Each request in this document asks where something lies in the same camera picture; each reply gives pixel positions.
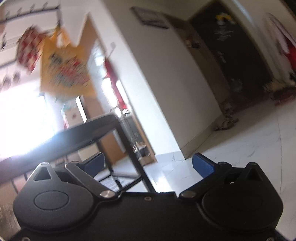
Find black metal shoe rack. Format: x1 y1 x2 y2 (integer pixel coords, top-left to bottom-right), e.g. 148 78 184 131
1 114 156 192

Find slippers near dark doorway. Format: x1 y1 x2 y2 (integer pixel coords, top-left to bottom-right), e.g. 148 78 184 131
214 102 239 131

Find yellow hanging bag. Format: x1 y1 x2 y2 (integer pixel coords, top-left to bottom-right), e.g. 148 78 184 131
40 26 96 99

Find red white hanging bag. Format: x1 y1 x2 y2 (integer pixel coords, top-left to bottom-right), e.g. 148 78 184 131
16 26 46 73

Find clothes pile on chair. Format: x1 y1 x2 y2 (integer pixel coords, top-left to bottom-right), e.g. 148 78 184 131
264 13 295 81

